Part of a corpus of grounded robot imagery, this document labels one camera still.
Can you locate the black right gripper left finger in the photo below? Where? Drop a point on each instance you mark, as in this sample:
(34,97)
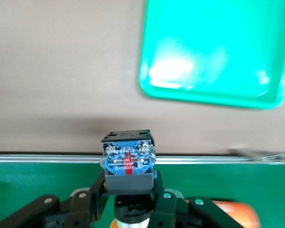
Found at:
(73,211)

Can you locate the green plastic tray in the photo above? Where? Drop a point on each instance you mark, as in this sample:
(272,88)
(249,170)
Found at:
(216,47)

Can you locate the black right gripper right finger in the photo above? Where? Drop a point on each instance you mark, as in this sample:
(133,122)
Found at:
(175,211)

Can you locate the green conveyor belt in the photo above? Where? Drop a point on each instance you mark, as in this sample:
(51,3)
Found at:
(38,180)

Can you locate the orange printed cylinder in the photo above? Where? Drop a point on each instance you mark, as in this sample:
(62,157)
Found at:
(240,213)

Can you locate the yellow push button switch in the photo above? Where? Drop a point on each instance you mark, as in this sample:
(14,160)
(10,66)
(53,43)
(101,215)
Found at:
(127,164)

